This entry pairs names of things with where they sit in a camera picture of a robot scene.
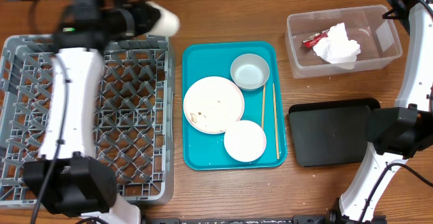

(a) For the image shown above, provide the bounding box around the white paper cup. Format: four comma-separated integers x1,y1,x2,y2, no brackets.
146,1,180,37

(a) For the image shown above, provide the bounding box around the grey round bowl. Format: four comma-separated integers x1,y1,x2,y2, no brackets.
230,53,270,91

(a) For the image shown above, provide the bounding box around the red sauce packet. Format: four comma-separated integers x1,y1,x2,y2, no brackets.
302,30,329,48

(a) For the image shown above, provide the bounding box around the white napkin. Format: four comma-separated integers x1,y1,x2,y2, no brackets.
313,22,361,70

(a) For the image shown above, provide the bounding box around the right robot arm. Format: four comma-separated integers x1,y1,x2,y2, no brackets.
323,0,432,223

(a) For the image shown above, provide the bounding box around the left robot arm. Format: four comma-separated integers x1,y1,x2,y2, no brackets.
23,0,180,223

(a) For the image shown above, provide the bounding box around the clear plastic waste bin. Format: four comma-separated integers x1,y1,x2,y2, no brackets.
286,5,403,79

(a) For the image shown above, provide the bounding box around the grey plastic dish rack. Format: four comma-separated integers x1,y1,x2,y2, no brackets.
1,35,175,208

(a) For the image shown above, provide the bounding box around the large white dirty plate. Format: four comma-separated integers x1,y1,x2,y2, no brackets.
183,76,245,135

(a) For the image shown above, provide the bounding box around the right wooden chopstick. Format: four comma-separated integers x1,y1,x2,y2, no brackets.
273,83,280,160

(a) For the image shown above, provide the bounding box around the teal plastic serving tray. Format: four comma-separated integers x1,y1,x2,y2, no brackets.
182,41,288,171

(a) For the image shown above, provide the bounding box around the small white round plate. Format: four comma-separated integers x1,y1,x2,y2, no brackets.
223,120,267,162

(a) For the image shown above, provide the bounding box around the black plastic tray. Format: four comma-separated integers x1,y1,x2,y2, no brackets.
288,98,380,167

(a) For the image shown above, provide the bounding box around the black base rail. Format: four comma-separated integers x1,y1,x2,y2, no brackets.
145,214,386,224

